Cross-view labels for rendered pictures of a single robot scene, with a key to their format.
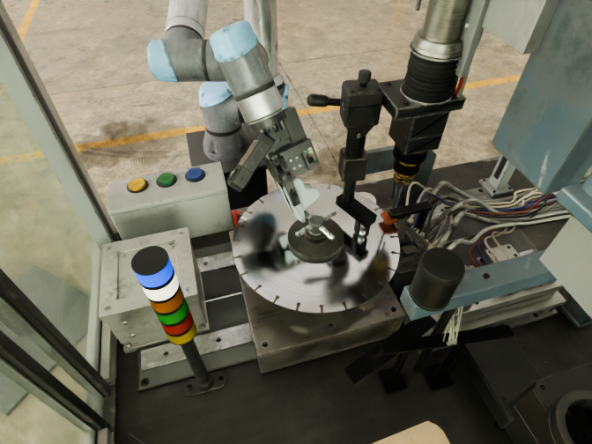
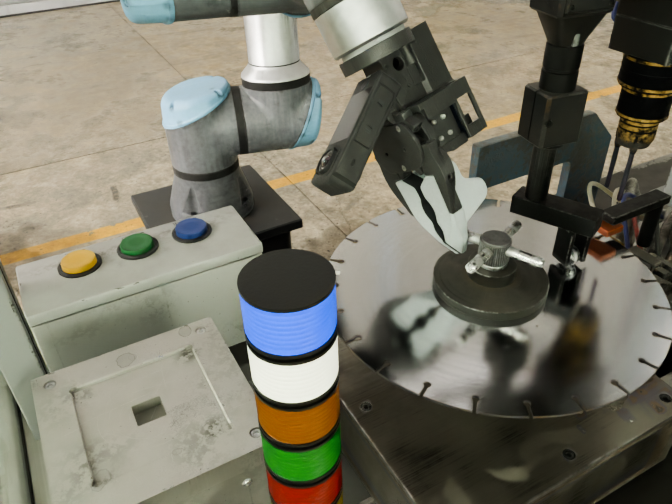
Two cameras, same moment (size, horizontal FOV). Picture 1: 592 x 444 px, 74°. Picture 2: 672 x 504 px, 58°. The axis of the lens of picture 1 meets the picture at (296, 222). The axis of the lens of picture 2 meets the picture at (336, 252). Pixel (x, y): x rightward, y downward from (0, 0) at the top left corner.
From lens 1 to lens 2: 0.31 m
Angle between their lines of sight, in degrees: 15
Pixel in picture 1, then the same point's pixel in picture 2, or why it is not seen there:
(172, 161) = not seen: hidden behind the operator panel
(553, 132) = not seen: outside the picture
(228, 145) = (222, 196)
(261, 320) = (421, 472)
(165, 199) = (145, 278)
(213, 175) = (227, 227)
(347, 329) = (604, 454)
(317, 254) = (513, 304)
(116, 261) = (72, 406)
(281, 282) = (467, 369)
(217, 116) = (200, 143)
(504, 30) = not seen: outside the picture
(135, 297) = (137, 473)
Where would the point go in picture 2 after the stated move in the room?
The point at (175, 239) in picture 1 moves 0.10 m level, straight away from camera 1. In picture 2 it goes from (192, 342) to (151, 293)
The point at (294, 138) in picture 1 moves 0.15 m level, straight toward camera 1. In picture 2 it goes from (432, 81) to (505, 152)
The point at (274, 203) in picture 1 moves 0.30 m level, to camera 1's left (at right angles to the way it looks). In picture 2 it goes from (379, 241) to (94, 283)
